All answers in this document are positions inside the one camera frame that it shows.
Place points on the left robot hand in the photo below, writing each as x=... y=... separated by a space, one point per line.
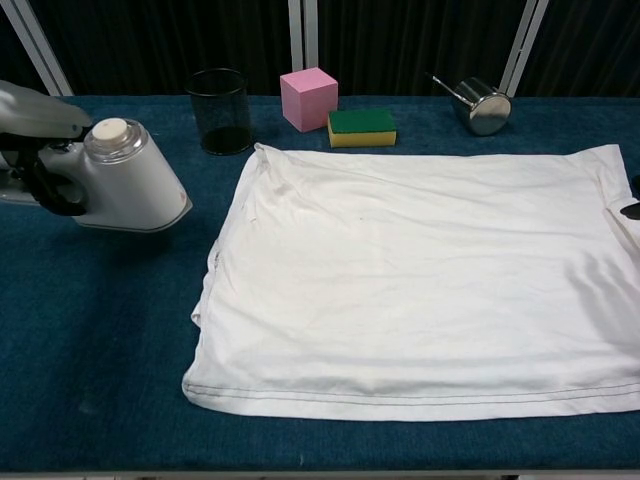
x=35 y=112

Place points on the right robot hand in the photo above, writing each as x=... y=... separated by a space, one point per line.
x=632 y=212

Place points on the white handheld steam iron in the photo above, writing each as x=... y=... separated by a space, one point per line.
x=130 y=185

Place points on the white shirt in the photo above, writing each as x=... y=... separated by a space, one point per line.
x=410 y=300

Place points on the black mesh pen cup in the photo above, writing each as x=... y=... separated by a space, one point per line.
x=220 y=115

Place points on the blue table cloth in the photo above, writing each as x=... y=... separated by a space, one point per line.
x=100 y=325

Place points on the pink cube block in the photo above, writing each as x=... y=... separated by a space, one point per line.
x=305 y=102

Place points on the green and yellow sponge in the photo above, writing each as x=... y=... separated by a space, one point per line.
x=362 y=127

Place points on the black curtain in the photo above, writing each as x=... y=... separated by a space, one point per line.
x=400 y=40

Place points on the white slanted frame post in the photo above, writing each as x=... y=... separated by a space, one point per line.
x=522 y=50
x=42 y=55

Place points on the white upright frame post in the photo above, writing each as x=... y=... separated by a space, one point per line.
x=305 y=35

